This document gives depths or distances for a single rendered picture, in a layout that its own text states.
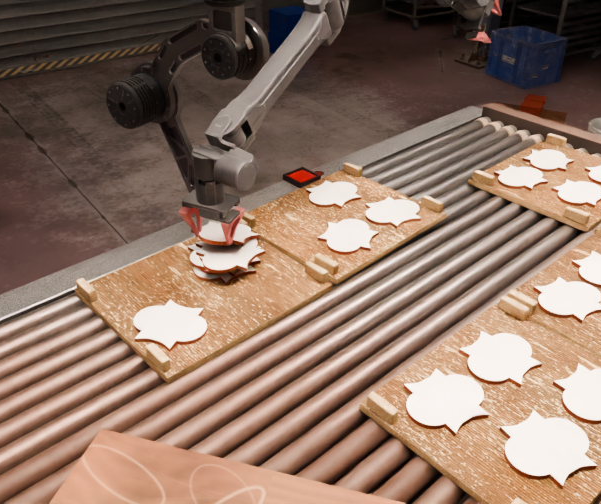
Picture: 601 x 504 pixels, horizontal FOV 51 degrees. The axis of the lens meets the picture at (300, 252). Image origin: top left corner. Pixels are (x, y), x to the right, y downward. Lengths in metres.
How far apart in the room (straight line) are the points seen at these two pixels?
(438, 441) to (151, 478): 0.44
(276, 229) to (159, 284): 0.33
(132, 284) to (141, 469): 0.57
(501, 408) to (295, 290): 0.47
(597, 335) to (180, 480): 0.83
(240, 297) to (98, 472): 0.53
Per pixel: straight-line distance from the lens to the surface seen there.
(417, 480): 1.02
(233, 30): 2.07
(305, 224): 1.53
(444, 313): 1.31
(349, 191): 1.66
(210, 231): 1.36
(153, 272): 1.39
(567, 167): 1.97
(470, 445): 1.05
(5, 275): 3.24
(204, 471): 0.86
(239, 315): 1.24
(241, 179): 1.17
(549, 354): 1.25
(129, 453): 0.90
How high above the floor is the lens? 1.72
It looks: 34 degrees down
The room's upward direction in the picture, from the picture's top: 1 degrees clockwise
